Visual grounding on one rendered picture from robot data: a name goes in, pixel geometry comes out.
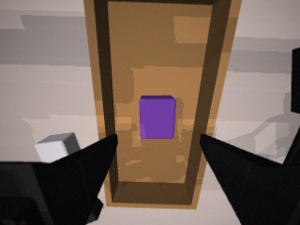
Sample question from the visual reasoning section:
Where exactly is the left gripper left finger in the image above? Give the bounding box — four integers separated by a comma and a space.
0, 134, 118, 225

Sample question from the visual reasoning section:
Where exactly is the purple block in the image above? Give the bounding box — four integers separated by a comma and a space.
139, 96, 176, 139

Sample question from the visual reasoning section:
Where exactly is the small white block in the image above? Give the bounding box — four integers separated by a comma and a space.
35, 132, 81, 163

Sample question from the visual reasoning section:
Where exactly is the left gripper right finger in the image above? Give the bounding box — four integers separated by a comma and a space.
200, 134, 300, 225

